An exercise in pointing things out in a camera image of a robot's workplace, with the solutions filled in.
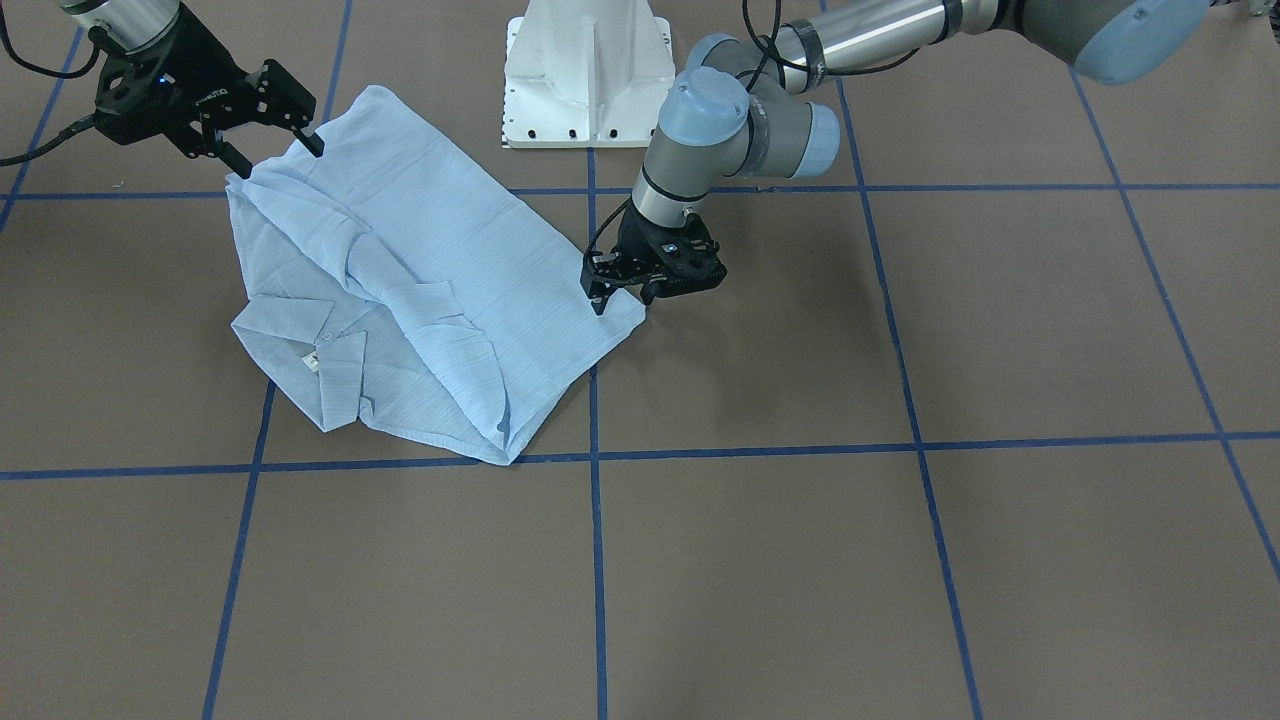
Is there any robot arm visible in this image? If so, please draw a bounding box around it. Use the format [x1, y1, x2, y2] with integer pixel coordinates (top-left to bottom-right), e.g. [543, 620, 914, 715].
[59, 1, 325, 178]
[581, 1, 1210, 314]

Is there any light blue striped shirt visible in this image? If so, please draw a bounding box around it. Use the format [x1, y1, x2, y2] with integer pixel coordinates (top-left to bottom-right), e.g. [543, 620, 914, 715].
[225, 85, 646, 466]

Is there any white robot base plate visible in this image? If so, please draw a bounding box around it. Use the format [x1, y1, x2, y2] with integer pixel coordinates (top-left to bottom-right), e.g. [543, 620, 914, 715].
[502, 1, 676, 149]

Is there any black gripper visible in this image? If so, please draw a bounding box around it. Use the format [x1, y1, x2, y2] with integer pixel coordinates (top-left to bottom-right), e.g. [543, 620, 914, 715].
[581, 205, 727, 316]
[92, 15, 325, 179]

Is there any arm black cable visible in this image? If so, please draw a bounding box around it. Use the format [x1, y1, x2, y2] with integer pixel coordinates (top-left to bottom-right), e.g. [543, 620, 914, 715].
[0, 0, 101, 168]
[585, 0, 922, 261]

